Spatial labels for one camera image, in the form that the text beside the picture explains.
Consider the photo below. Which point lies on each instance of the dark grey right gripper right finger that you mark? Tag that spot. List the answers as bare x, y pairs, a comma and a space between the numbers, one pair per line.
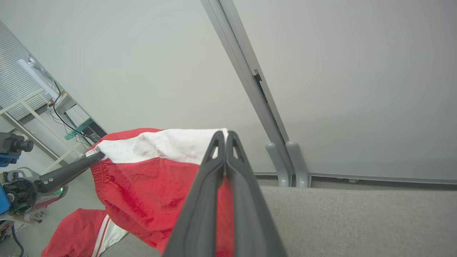
250, 221

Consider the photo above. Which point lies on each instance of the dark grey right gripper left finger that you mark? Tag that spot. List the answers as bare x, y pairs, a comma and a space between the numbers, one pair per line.
200, 221

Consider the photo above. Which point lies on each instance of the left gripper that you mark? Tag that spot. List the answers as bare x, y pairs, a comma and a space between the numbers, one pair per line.
25, 194

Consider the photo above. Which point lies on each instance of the red and white jersey shirt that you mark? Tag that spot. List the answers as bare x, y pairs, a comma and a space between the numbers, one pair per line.
71, 235

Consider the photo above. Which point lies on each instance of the red shorts with white panels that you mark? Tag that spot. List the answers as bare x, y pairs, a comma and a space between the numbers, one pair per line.
142, 192

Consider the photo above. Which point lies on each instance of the grey partition foot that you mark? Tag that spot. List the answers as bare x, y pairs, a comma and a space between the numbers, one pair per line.
280, 167
300, 167

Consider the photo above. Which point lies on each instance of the white tube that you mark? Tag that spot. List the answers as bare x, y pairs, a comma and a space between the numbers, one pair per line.
35, 76

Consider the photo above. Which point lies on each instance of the grey fabric sofa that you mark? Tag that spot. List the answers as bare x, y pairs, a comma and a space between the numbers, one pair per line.
357, 221

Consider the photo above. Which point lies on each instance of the grey slatted shutter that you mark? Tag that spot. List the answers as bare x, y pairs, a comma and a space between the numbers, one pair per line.
10, 78

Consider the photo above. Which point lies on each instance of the grey partition base rail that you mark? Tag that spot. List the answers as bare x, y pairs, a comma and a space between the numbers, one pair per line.
392, 178
266, 174

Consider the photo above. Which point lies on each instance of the teal bracket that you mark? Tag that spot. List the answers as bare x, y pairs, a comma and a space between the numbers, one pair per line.
80, 127

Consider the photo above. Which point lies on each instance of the left wrist camera blue bracket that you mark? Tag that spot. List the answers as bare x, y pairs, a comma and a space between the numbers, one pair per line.
16, 144

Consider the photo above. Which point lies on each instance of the white metal frame shelf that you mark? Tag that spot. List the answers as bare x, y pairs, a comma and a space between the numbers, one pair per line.
21, 102

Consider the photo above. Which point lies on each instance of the grey partition post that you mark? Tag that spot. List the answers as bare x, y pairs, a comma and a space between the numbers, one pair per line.
250, 85

